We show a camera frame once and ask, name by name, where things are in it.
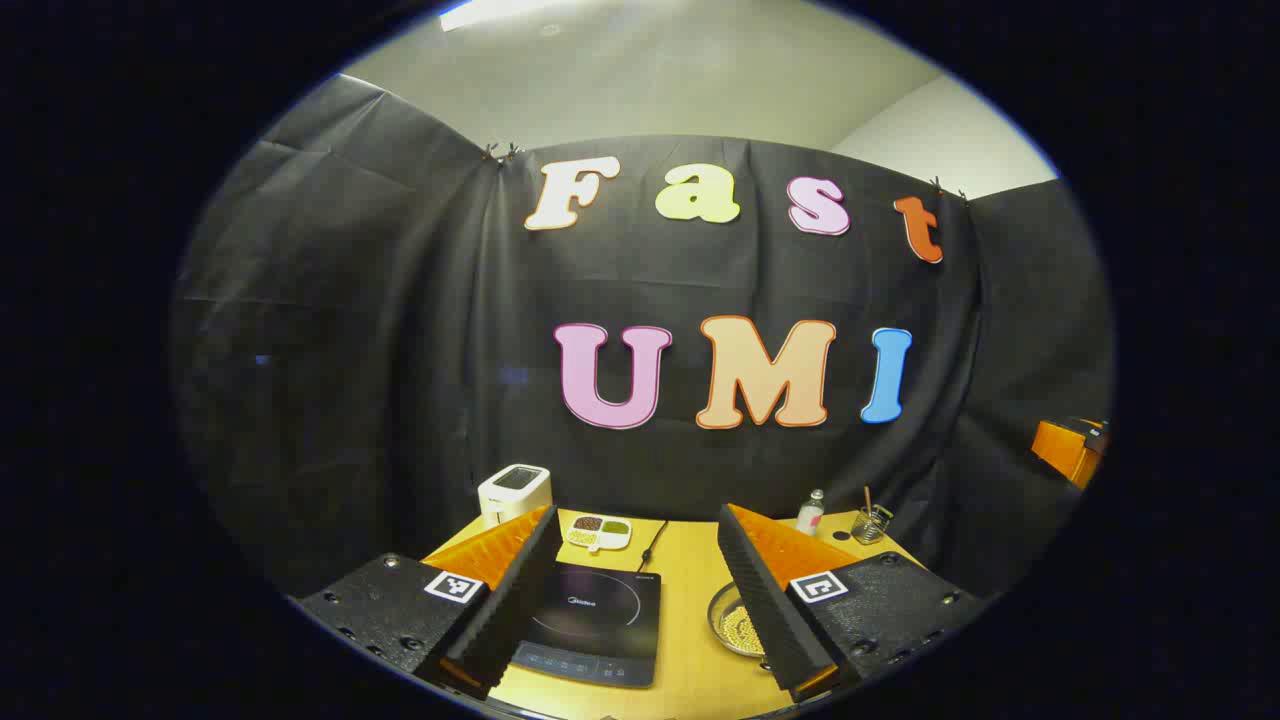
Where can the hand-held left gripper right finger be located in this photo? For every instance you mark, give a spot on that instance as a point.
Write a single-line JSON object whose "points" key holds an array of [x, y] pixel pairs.
{"points": [[765, 610]]}

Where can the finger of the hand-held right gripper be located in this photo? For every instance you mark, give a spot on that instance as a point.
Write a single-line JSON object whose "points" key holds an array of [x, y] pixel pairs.
{"points": [[1062, 448]]}

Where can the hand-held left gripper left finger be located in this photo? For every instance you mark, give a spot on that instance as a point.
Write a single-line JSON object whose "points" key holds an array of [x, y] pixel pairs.
{"points": [[510, 610]]}

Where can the pile of soybeans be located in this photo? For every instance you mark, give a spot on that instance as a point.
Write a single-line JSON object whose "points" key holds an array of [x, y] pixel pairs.
{"points": [[740, 628]]}

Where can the black induction cooktop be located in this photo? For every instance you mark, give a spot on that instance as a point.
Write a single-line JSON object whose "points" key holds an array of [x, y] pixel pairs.
{"points": [[600, 620]]}

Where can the clear bottle with pink label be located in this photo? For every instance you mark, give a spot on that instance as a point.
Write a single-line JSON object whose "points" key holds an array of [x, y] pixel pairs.
{"points": [[810, 517]]}

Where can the white divided dish with beans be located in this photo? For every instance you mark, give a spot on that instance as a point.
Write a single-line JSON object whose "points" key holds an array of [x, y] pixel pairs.
{"points": [[600, 535]]}

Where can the black backdrop clip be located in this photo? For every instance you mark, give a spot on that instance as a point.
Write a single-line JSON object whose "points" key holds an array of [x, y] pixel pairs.
{"points": [[940, 186], [500, 153]]}

